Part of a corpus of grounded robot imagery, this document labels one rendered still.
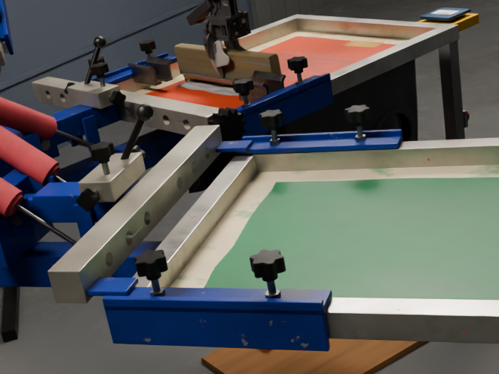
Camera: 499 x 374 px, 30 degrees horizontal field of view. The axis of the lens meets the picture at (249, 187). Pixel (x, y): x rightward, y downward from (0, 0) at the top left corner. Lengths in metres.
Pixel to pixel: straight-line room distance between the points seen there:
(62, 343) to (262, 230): 1.88
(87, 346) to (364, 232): 1.93
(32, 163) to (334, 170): 0.53
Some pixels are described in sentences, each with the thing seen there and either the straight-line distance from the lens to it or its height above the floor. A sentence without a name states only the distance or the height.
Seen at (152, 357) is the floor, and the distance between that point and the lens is 3.07.
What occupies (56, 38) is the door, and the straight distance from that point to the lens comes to 5.29.
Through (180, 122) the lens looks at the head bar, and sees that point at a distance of 1.87.
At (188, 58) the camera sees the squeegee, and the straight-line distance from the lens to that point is 2.36.
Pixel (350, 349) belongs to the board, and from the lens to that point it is 2.88.
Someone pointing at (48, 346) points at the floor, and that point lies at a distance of 3.29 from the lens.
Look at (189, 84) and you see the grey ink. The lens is 2.36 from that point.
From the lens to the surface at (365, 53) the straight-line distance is 2.42.
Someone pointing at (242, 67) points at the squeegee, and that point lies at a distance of 2.20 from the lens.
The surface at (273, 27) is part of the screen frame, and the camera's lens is 2.71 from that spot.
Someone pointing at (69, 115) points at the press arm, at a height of 1.04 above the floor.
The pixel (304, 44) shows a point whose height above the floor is 0.95.
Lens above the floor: 1.57
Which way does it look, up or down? 22 degrees down
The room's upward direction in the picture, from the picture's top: 10 degrees counter-clockwise
